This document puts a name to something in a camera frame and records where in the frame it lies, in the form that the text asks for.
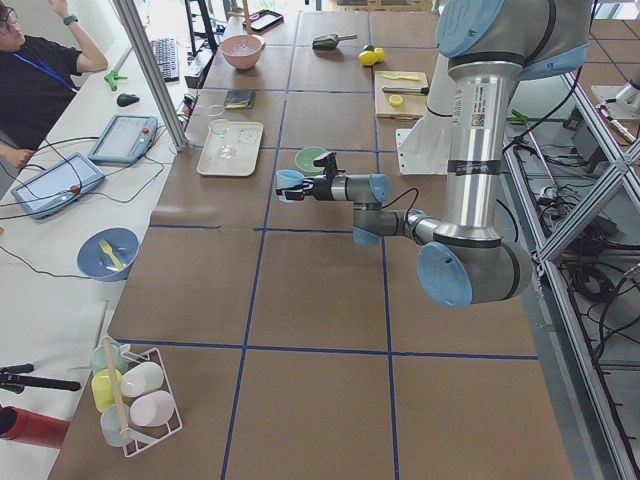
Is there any teach pendant tablet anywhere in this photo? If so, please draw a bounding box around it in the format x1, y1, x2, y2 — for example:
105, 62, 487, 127
88, 115, 158, 165
11, 152, 105, 219

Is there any white cup in rack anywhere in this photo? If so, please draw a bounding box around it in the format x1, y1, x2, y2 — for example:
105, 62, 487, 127
120, 361, 164, 398

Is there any wooden cutting board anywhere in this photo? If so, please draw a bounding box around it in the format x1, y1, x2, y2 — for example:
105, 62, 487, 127
374, 71, 429, 119

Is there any small glass dish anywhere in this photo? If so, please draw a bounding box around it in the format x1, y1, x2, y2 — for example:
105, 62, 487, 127
207, 105, 225, 117

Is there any metal cylinder tool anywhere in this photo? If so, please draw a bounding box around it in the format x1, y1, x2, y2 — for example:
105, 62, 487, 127
381, 86, 430, 96

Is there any red cylinder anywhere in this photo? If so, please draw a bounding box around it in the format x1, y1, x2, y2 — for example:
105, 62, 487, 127
1, 406, 70, 448

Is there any aluminium frame post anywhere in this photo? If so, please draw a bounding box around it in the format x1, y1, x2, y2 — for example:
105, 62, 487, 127
113, 0, 187, 152

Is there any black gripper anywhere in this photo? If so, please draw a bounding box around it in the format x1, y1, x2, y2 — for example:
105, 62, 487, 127
276, 176, 348, 201

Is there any black keyboard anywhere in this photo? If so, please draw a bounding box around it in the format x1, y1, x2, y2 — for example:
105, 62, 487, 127
150, 38, 180, 82

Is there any pink cup in rack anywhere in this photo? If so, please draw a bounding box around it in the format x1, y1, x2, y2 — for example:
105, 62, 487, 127
130, 390, 176, 427

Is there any cream bear tray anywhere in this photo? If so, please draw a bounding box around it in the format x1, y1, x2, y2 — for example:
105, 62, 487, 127
196, 119, 264, 177

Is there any green bowl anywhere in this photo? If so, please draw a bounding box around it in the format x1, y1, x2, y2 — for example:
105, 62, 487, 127
294, 146, 327, 175

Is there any metal ice scoop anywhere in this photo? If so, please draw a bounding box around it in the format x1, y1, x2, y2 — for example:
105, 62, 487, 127
312, 34, 358, 51

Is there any wine glass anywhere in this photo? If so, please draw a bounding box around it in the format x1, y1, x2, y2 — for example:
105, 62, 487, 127
209, 118, 236, 159

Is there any white wire cup rack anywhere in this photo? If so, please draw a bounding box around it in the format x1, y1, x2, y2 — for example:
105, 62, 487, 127
100, 336, 183, 458

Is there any green clamp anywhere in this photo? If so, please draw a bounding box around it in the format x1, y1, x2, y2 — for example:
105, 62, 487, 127
104, 70, 128, 92

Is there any yellow plastic fork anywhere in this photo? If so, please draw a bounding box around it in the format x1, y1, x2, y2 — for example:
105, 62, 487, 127
98, 239, 125, 271

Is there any pink bowl with ice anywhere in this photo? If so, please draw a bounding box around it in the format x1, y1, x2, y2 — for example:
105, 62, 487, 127
220, 35, 266, 71

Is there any yellow cup in rack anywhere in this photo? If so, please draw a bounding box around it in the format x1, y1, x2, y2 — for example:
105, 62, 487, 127
91, 369, 115, 413

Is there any near teach pendant tablet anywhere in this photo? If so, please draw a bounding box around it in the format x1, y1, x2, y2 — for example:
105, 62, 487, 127
11, 152, 105, 219

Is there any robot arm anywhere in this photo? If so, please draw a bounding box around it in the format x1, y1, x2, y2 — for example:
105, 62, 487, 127
276, 1, 593, 307
591, 71, 639, 113

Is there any seated person in black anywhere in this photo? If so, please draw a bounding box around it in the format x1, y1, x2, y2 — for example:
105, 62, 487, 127
1, 1, 108, 169

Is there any black tripod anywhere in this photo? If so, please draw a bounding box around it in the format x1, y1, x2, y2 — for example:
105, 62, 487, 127
1, 363, 82, 394

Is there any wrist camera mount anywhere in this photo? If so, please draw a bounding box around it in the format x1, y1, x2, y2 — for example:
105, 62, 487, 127
313, 151, 340, 178

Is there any lemon half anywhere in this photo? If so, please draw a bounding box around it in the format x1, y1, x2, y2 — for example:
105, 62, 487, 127
388, 94, 404, 107

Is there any yellow plastic knife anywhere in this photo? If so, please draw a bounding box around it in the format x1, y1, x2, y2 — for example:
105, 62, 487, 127
381, 74, 422, 82

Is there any blue bowl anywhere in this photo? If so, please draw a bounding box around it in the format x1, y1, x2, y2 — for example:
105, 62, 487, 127
76, 228, 139, 282

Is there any black computer mouse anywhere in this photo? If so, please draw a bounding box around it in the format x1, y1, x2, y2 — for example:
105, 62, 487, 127
116, 93, 140, 107

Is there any far teach pendant tablet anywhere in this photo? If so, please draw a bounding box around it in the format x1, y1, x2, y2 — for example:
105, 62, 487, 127
88, 115, 158, 165

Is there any grey folded cloth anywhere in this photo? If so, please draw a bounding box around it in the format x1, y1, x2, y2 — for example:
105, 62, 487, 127
223, 89, 256, 110

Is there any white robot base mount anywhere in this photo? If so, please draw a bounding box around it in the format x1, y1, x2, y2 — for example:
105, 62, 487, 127
394, 54, 454, 177

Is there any green cup in rack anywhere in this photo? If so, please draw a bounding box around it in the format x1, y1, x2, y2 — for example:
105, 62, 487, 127
91, 340, 128, 374

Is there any clear cup in rack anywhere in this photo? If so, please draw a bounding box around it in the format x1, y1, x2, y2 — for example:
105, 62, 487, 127
100, 404, 131, 447

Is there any light blue cup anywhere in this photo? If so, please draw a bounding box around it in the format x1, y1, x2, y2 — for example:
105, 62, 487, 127
276, 169, 305, 203

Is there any whole lemon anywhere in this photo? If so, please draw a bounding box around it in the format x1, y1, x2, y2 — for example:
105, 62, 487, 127
358, 50, 378, 67

